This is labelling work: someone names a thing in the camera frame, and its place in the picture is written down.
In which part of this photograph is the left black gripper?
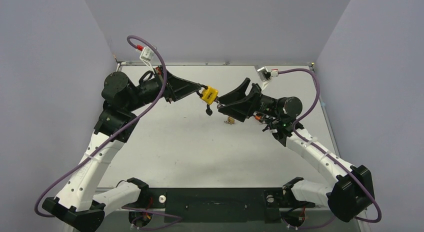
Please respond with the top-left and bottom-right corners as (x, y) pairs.
(125, 64), (201, 113)

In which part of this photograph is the small brass padlock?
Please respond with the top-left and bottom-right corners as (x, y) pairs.
(225, 116), (235, 125)

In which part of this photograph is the yellow padlock with keys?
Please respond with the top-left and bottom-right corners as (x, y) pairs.
(196, 84), (222, 116)

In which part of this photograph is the orange black padlock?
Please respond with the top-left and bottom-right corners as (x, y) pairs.
(254, 115), (264, 123)

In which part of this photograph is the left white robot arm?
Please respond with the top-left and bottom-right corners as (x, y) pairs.
(42, 66), (202, 232)

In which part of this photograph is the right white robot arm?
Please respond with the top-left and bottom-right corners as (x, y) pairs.
(217, 78), (375, 222)

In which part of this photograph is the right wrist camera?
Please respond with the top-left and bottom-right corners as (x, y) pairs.
(254, 65), (279, 91)

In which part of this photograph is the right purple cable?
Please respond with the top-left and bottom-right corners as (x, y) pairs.
(277, 68), (383, 231)

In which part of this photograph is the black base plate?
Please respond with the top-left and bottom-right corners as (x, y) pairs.
(128, 187), (315, 224)

